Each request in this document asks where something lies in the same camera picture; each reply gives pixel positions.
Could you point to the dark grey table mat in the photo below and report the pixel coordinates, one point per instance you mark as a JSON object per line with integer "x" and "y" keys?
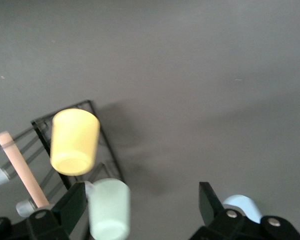
{"x": 189, "y": 75}

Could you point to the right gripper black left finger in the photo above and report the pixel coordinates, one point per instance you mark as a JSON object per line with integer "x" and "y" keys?
{"x": 70, "y": 210}

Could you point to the pale green plastic cup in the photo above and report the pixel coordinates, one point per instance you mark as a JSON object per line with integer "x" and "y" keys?
{"x": 109, "y": 210}

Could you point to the light blue plastic cup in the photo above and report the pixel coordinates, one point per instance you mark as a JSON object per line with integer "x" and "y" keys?
{"x": 247, "y": 206}

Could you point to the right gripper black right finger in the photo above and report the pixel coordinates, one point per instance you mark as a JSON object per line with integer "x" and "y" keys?
{"x": 210, "y": 207}

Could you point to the yellow plastic cup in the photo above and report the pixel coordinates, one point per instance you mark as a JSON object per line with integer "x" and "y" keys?
{"x": 73, "y": 140}

